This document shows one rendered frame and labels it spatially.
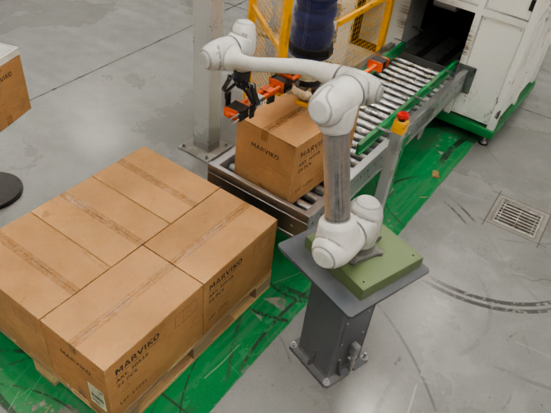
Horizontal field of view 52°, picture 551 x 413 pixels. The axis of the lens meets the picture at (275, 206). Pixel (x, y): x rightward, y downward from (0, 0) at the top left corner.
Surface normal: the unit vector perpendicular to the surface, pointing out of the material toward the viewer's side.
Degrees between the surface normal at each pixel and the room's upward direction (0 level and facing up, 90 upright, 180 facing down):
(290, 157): 90
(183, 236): 0
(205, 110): 90
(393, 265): 1
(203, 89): 90
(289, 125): 0
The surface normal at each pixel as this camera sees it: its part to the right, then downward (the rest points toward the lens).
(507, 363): 0.09, -0.75
